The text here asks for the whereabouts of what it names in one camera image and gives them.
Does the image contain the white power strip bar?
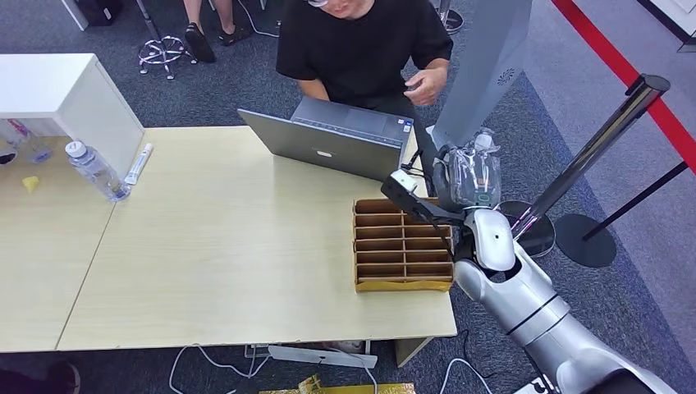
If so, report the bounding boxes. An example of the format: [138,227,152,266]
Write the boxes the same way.
[267,345,379,371]

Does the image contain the grey open laptop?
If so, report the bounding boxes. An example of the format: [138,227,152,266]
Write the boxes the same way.
[237,96,414,183]

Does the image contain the thin white cable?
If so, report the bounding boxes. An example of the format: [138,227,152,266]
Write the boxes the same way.
[236,0,282,39]

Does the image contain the grey standing kiosk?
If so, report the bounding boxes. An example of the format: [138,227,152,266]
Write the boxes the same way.
[424,0,534,153]

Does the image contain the bystander person's legs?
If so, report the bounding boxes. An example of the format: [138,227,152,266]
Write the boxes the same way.
[181,0,253,64]

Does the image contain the red barrier belt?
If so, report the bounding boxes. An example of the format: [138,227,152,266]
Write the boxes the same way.
[550,0,696,176]

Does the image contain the chrome stanchion post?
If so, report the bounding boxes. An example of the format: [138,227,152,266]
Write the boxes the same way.
[496,73,671,260]

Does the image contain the clear bottle with purple cap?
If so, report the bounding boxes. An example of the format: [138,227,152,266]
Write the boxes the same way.
[0,118,53,165]

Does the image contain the white tube with cap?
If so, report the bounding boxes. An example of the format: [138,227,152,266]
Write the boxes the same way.
[123,143,154,187]

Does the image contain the gold wrapped box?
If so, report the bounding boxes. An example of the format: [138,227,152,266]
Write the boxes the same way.
[258,373,418,394]

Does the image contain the white box shelf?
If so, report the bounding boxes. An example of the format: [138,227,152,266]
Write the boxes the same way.
[0,53,146,179]

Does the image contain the white floor cable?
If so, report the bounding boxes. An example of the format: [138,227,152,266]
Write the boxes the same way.
[167,343,273,394]

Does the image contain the clear plastic wrap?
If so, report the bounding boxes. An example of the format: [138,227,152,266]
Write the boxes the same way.
[471,126,500,154]

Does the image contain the black bag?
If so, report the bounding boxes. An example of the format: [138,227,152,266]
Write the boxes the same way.
[75,0,124,28]

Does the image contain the person's left hand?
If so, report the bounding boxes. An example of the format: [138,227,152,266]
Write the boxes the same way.
[403,66,451,108]

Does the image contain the clear plastic water bottle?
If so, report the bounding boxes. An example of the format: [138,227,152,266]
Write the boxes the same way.
[64,140,132,204]

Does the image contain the person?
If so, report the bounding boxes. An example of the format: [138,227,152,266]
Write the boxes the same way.
[275,0,455,118]

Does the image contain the wooden compartment card box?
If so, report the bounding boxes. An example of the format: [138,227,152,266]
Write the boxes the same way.
[352,197,456,294]

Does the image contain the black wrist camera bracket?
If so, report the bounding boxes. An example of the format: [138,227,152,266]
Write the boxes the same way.
[379,168,466,227]

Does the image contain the white cabinet corner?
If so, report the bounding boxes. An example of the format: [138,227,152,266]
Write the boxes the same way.
[636,0,696,54]

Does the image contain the chrome round pedestal base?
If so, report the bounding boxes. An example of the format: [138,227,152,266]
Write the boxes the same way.
[429,0,465,37]

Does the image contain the chrome chair base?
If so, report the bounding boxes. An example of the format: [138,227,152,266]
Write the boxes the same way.
[134,0,199,81]

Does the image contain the black stanchion post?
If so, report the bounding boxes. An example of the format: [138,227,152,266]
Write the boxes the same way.
[553,160,689,269]

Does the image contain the black shoe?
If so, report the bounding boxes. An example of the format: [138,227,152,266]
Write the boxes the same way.
[0,362,82,394]

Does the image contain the black laptop cable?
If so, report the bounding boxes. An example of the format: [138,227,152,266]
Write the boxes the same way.
[399,149,436,198]

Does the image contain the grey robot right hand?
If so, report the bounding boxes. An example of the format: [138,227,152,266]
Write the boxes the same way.
[432,133,503,212]

